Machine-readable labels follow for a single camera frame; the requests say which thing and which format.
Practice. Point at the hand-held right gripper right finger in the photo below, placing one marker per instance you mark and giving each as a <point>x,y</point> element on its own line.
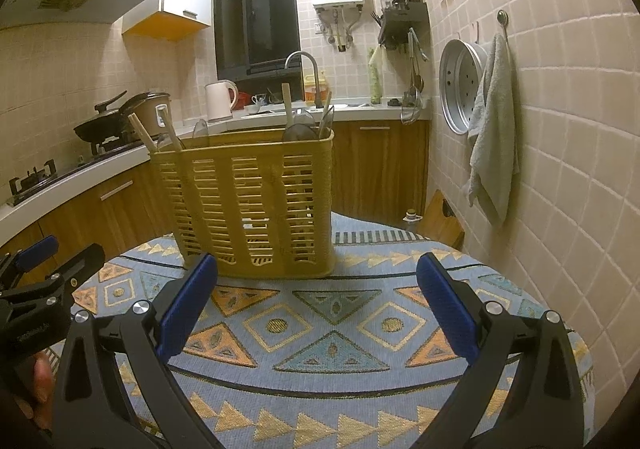
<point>447,304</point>

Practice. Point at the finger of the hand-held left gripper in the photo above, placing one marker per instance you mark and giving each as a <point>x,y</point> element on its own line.
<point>37,249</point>
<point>80,266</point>

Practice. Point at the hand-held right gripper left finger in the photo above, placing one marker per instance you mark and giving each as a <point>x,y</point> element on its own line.
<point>187,304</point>

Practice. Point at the yellow slotted utensil basket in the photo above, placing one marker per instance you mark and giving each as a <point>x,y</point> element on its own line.
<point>225,149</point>

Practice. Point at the person's left hand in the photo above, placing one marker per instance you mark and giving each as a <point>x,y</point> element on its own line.
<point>42,389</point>

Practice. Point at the black gas stove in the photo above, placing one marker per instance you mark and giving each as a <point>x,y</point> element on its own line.
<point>45,174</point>

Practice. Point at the wooden cutting board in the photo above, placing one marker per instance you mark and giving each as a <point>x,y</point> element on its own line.
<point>442,224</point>

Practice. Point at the small clear bottle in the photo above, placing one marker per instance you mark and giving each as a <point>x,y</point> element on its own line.
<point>411,221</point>

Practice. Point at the black frying pan with lid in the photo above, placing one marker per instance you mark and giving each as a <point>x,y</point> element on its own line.
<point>100,126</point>

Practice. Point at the wooden kitchen cabinet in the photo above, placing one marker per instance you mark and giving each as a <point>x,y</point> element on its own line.
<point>380,164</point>

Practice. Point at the blue patterned tablecloth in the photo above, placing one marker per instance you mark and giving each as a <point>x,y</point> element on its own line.
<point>325,404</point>

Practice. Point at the rice cooker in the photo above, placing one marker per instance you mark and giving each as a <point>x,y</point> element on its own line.
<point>150,111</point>

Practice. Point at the grey hanging towel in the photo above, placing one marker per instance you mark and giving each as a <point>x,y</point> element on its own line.
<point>492,129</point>

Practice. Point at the white electric kettle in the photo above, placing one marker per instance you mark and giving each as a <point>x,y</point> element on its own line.
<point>219,101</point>

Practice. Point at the white kitchen countertop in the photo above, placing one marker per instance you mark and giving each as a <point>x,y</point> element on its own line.
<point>370,113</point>

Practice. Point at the red bowl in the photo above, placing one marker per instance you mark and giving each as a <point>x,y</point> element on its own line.
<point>243,101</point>

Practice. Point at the white cup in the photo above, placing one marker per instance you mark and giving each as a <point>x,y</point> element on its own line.
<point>259,104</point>

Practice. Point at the round metal steamer tray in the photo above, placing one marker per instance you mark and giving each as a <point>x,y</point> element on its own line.
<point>460,84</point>

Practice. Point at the hanging metal ladle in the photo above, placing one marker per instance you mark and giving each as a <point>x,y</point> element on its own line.
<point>415,69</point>

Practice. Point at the pale hanging bag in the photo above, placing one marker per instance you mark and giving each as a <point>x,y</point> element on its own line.
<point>375,74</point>

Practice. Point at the yellow bottle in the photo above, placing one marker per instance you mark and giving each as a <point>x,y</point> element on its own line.
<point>326,89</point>

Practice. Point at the metal faucet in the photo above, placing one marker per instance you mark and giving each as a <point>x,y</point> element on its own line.
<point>316,79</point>

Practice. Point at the water heater pipes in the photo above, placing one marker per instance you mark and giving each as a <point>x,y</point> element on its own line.
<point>340,29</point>

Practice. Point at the dark window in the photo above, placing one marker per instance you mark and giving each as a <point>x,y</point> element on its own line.
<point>255,14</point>

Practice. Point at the black wall rack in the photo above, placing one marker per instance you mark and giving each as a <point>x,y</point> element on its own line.
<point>405,19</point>

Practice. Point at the metal wall hook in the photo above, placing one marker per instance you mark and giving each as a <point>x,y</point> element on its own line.
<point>502,18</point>

